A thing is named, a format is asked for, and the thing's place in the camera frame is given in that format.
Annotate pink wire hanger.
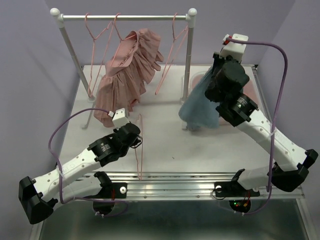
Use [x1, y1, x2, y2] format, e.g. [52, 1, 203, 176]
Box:
[134, 113, 144, 181]
[110, 13, 140, 70]
[154, 12, 189, 95]
[84, 12, 114, 98]

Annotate salmon orange skirt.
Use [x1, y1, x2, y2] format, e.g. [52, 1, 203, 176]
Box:
[189, 73, 257, 97]

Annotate blue denim skirt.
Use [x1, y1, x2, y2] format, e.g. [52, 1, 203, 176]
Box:
[178, 68, 220, 131]

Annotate dusty pink ruffled dress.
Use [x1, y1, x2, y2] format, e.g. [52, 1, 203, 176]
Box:
[95, 28, 164, 112]

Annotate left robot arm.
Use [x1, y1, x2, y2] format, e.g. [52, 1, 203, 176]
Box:
[18, 122, 142, 225]

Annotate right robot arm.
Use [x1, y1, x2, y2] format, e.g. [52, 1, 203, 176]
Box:
[204, 53, 319, 198]

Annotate white plastic basket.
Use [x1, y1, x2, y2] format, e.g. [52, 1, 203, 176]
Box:
[188, 70, 261, 126]

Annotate white clothes rack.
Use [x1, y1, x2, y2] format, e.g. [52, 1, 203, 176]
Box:
[49, 7, 198, 130]

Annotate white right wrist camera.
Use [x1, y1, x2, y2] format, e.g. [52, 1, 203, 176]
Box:
[219, 33, 249, 63]

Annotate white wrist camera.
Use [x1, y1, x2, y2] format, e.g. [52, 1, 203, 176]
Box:
[219, 33, 249, 63]
[108, 108, 130, 129]

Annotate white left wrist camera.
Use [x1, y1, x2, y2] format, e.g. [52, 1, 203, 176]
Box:
[108, 108, 130, 129]

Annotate aluminium mounting rail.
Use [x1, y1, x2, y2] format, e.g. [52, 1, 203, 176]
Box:
[62, 171, 304, 202]

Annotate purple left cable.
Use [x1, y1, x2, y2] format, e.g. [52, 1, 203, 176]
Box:
[47, 108, 130, 218]

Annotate empty pink wire hanger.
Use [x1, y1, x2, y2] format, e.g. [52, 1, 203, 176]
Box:
[84, 12, 114, 98]

